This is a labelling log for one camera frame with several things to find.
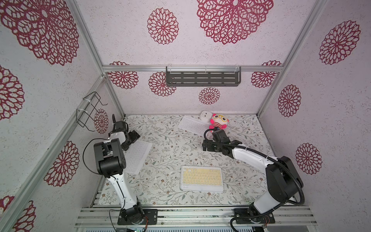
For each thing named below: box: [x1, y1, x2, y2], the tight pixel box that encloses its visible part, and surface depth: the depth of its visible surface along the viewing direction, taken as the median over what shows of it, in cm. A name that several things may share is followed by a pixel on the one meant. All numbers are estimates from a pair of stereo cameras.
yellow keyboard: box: [179, 165, 224, 192], surface depth 87 cm
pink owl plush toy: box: [208, 113, 230, 130], surface depth 111 cm
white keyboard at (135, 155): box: [123, 139, 153, 175], surface depth 99 cm
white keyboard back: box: [177, 115, 211, 135], surface depth 116 cm
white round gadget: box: [199, 110, 213, 122], surface depth 119 cm
